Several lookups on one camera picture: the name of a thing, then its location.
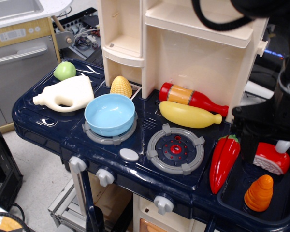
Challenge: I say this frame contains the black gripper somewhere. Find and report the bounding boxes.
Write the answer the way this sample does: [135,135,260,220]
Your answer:
[231,95,290,164]

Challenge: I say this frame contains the orange toy carrot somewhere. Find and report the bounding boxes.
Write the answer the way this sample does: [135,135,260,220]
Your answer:
[244,174,274,212]

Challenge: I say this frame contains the light blue plastic bowl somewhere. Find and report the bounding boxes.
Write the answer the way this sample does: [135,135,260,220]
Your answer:
[84,93,135,137]

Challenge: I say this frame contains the red toy meat slice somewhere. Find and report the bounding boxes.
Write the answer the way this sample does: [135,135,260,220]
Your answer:
[253,142,290,175]

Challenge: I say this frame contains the red toy chili pepper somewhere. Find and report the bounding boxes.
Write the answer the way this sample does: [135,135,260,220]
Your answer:
[209,134,240,194]

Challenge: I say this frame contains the grey yellow toy faucet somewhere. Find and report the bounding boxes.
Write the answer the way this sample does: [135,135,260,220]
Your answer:
[275,140,290,154]

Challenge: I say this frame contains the navy toy kitchen counter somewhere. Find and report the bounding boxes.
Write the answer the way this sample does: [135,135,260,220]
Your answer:
[12,73,290,232]

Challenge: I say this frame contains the yellow toy bottle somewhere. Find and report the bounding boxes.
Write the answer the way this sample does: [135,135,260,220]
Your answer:
[159,101,222,129]

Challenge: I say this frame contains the red toy ketchup bottle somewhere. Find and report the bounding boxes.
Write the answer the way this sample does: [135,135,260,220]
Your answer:
[159,83,229,117]

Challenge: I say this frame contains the grey right stove knob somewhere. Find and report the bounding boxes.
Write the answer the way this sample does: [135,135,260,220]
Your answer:
[154,196,174,215]

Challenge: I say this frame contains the grey stove knob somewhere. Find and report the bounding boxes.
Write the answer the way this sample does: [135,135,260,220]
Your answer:
[154,196,174,215]
[69,156,87,174]
[96,168,115,187]

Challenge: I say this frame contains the black monitor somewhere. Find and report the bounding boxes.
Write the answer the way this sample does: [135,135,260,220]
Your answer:
[248,16,290,97]

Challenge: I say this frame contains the grey oval button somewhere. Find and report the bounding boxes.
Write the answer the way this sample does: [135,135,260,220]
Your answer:
[119,148,139,162]

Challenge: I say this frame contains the cream toy kitchen shelf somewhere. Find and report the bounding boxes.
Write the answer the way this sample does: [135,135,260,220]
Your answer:
[96,0,274,124]

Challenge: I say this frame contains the yellow toy corn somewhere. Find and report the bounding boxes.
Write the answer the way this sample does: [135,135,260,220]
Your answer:
[110,75,132,98]

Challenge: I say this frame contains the grey middle stove knob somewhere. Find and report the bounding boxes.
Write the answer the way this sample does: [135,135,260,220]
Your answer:
[96,168,115,187]

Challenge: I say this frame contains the grey left stove knob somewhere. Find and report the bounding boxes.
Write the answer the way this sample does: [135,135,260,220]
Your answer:
[69,156,87,174]

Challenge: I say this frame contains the cream toy milk jug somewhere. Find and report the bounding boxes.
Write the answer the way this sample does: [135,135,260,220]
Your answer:
[33,75,94,113]

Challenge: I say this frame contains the green toy apple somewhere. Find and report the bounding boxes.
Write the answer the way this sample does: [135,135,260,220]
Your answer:
[53,61,76,81]

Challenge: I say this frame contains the toy dishwasher wooden cabinet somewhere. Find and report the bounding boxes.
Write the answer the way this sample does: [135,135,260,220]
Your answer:
[0,0,72,127]

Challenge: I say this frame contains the black computer case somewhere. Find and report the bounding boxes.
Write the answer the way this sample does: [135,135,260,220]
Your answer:
[0,132,23,211]

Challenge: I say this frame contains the grey right burner ring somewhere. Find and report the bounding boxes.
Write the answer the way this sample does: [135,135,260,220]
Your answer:
[146,123,205,176]

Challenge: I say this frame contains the grey burner ring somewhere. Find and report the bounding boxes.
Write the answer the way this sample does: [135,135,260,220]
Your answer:
[82,111,138,146]
[146,123,205,176]

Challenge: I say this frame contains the grey left burner ring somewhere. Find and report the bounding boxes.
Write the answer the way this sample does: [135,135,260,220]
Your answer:
[82,111,138,146]

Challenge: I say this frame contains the aluminium frame rail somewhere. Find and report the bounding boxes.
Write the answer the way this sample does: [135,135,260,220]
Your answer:
[48,179,86,232]

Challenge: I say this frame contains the electronics board with wires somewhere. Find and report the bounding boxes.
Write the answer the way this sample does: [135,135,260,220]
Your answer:
[57,8,101,60]

